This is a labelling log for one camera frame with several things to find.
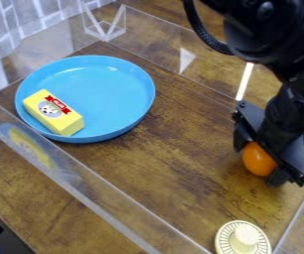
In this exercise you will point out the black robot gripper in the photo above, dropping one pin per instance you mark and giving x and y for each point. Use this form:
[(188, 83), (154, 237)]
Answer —
[(275, 129)]

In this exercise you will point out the orange toy ball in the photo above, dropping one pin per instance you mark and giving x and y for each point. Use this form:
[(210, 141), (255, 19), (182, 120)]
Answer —
[(257, 161)]

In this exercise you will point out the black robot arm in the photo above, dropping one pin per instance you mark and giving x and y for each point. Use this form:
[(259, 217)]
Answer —
[(265, 35)]

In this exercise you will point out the blue round plastic tray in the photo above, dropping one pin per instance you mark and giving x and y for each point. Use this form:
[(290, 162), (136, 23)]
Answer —
[(109, 91)]

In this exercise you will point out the cream round ribbed lid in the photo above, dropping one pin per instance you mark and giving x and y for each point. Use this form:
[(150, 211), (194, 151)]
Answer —
[(239, 237)]

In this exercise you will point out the yellow butter block toy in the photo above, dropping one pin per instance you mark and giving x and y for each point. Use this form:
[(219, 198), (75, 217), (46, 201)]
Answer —
[(53, 113)]

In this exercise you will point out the clear acrylic enclosure wall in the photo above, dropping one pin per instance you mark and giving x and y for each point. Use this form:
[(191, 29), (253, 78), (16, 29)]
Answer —
[(154, 191)]

